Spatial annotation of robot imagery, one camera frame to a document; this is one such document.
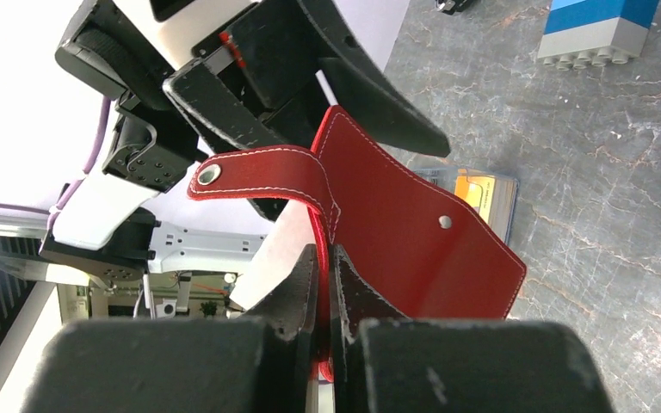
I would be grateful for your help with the stacked toy building blocks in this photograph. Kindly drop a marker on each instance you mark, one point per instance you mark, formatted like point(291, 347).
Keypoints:
point(584, 33)

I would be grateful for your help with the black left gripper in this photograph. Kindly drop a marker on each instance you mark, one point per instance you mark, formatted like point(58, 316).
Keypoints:
point(237, 74)

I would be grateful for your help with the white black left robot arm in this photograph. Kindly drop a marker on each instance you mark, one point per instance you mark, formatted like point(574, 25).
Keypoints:
point(100, 226)

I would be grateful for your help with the orange card stack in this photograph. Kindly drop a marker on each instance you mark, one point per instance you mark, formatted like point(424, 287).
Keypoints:
point(491, 196)

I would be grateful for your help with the red leather card holder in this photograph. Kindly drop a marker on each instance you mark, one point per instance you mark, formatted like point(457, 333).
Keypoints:
point(423, 249)

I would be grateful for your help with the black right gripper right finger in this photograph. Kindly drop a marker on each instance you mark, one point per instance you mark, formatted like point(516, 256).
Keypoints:
point(352, 300)

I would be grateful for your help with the clear plastic card box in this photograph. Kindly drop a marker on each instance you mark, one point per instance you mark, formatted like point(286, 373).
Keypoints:
point(445, 178)

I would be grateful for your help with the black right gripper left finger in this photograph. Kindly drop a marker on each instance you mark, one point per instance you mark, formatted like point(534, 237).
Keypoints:
point(287, 375)

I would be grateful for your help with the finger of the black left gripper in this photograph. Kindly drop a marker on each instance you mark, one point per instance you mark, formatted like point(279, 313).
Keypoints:
point(363, 90)

